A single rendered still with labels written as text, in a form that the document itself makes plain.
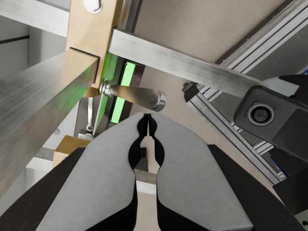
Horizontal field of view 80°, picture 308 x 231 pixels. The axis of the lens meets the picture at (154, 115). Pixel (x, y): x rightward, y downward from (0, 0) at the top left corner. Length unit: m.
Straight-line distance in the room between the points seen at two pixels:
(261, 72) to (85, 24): 0.95
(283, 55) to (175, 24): 0.56
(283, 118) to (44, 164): 0.37
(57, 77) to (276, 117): 0.20
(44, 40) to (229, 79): 0.44
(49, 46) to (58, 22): 0.29
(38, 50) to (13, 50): 0.06
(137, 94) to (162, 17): 0.98
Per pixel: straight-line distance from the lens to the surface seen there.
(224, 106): 1.09
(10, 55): 0.53
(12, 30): 0.52
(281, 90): 0.30
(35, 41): 0.57
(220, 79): 0.28
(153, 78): 1.17
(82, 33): 0.26
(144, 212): 2.03
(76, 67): 0.20
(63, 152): 0.36
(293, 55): 1.15
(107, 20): 0.25
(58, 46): 0.55
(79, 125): 0.52
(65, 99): 0.17
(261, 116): 0.20
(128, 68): 0.43
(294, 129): 0.22
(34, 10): 0.29
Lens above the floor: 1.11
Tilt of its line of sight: 61 degrees down
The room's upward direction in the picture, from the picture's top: 178 degrees clockwise
